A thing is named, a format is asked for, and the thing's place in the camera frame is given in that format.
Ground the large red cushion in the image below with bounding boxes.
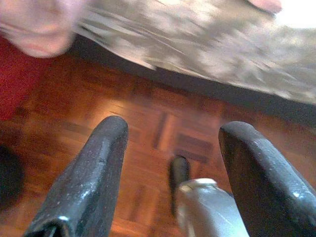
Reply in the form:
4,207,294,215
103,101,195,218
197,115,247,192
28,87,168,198
0,34,52,121

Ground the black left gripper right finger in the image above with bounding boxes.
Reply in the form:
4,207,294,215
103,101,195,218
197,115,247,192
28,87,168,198
218,120,316,237

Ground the black round trash bin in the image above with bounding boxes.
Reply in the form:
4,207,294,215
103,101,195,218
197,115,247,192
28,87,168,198
0,145,25,210

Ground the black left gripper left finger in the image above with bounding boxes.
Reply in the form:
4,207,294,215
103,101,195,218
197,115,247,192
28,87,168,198
23,115,129,237

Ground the beige floral bed sheet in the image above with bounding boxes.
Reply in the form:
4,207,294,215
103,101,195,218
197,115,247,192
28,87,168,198
74,0,316,104

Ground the silver left robot leg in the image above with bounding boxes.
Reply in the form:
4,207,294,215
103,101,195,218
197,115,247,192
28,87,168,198
169,156,250,237

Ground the dark bed base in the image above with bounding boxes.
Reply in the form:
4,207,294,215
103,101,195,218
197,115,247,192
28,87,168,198
71,37,316,126

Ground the pink cartoon blanket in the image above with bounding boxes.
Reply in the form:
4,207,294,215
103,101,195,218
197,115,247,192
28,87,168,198
0,0,82,59

